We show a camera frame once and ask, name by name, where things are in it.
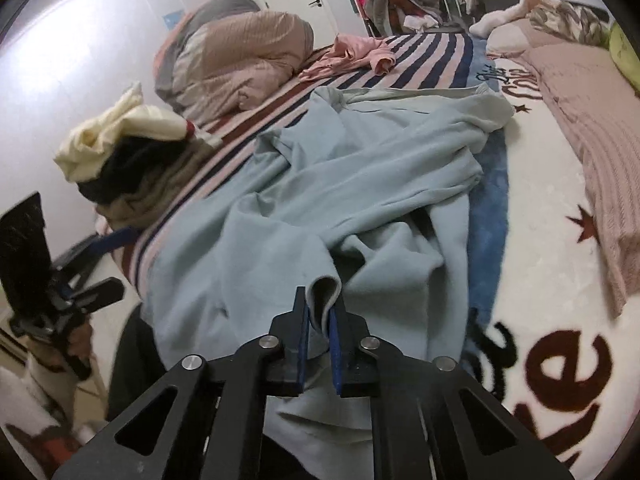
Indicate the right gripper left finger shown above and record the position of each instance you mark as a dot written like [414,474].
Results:
[205,419]

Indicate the avocado plush toy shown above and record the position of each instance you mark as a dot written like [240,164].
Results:
[624,56]

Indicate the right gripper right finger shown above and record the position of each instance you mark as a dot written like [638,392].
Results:
[430,420]

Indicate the left hand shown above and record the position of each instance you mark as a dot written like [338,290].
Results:
[78,344]

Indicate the white fleece blanket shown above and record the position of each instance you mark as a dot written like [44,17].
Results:
[494,19]

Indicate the long pink pillow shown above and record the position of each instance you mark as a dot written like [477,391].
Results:
[598,113]

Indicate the light blue shirt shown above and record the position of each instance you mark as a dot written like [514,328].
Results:
[365,201]

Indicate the pile of folded clothes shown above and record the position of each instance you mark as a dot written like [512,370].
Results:
[134,159]

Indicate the striped plush blanket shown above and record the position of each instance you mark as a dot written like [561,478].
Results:
[537,334]

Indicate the patterned grey cloth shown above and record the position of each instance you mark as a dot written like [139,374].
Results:
[576,24]

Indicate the pink garment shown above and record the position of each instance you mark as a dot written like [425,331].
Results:
[350,53]

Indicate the small pink pillow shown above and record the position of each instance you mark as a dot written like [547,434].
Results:
[511,40]

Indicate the pink striped duvet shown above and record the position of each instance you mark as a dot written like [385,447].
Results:
[229,56]

